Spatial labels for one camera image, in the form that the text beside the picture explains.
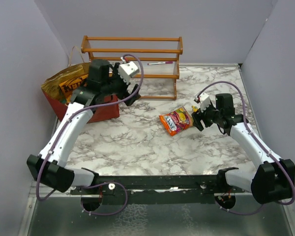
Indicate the orange honey dijon chips bag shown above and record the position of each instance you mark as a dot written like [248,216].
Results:
[67,87]

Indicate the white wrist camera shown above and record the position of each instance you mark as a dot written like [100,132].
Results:
[203,100]
[127,70]

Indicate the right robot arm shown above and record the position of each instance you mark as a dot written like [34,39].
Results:
[274,179]

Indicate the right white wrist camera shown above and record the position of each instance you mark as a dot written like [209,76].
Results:
[203,100]

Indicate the Fox's fruits candy bag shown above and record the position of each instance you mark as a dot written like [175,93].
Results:
[176,121]

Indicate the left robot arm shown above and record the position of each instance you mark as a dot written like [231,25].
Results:
[105,85]

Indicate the red paper bag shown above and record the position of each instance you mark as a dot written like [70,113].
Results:
[103,113]

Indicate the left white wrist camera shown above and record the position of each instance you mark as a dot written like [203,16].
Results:
[127,70]

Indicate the gold kettle chips bag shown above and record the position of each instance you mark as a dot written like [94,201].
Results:
[51,85]

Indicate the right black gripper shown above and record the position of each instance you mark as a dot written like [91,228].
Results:
[197,115]

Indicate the purple marker pen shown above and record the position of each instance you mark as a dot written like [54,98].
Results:
[161,62]

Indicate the wooden shelf rack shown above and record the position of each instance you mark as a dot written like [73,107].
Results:
[147,49]

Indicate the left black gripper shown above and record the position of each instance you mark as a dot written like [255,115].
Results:
[125,93]

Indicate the yellow M&M's packet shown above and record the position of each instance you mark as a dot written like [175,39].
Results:
[194,108]

